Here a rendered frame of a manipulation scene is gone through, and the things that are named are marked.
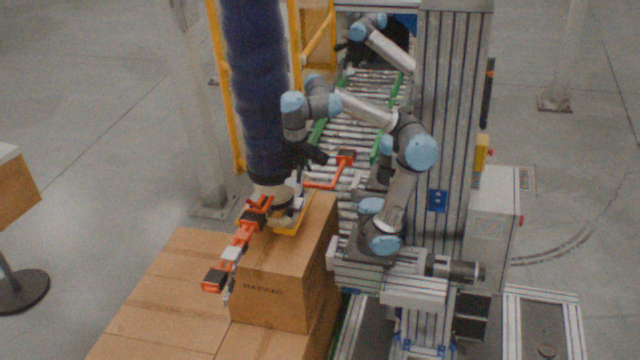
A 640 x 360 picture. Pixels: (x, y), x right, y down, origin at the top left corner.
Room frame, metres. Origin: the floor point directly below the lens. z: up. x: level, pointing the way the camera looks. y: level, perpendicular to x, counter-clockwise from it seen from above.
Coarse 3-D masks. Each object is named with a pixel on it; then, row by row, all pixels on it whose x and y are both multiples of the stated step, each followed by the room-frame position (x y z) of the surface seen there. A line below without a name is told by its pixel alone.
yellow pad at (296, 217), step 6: (294, 192) 2.09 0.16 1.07; (306, 192) 2.08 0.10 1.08; (312, 192) 2.08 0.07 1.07; (306, 198) 2.04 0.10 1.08; (312, 198) 2.05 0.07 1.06; (306, 204) 2.00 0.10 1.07; (288, 210) 1.94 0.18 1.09; (300, 210) 1.95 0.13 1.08; (306, 210) 1.96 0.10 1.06; (282, 216) 1.92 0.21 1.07; (288, 216) 1.90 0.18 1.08; (294, 216) 1.91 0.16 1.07; (300, 216) 1.91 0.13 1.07; (294, 222) 1.87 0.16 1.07; (300, 222) 1.88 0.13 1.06; (276, 228) 1.84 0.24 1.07; (288, 228) 1.84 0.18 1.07; (294, 228) 1.83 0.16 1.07; (288, 234) 1.81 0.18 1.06; (294, 234) 1.81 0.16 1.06
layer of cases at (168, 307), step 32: (160, 256) 2.26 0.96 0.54; (192, 256) 2.25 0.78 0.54; (160, 288) 2.02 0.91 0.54; (192, 288) 2.00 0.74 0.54; (128, 320) 1.82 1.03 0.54; (160, 320) 1.80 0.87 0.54; (192, 320) 1.79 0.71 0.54; (224, 320) 1.78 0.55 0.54; (320, 320) 1.83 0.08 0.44; (96, 352) 1.63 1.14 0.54; (128, 352) 1.62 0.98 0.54; (160, 352) 1.61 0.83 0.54; (192, 352) 1.60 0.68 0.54; (224, 352) 1.59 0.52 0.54; (256, 352) 1.58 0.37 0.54; (288, 352) 1.57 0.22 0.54; (320, 352) 1.78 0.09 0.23
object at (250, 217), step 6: (246, 210) 1.82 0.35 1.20; (252, 210) 1.81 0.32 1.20; (258, 210) 1.81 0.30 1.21; (246, 216) 1.78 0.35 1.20; (252, 216) 1.78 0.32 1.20; (258, 216) 1.78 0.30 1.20; (264, 216) 1.77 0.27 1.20; (240, 222) 1.75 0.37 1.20; (246, 222) 1.74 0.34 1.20; (252, 222) 1.73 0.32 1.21; (258, 222) 1.74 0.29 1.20; (264, 222) 1.77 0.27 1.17; (240, 228) 1.76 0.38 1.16; (258, 228) 1.72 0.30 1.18
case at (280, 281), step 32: (320, 192) 2.24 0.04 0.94; (320, 224) 1.99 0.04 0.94; (256, 256) 1.80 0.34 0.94; (288, 256) 1.79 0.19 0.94; (320, 256) 1.91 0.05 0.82; (224, 288) 1.78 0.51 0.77; (256, 288) 1.72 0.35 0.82; (288, 288) 1.68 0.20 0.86; (320, 288) 1.87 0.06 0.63; (256, 320) 1.73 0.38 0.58; (288, 320) 1.68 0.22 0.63
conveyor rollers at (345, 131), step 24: (360, 72) 4.47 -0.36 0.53; (384, 72) 4.44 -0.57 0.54; (360, 96) 4.03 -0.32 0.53; (384, 96) 3.99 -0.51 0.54; (336, 120) 3.64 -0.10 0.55; (360, 120) 3.65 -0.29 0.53; (336, 144) 3.33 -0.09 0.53; (360, 144) 3.30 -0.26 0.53; (312, 168) 3.04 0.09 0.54; (336, 168) 3.00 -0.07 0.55; (360, 168) 3.03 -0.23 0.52
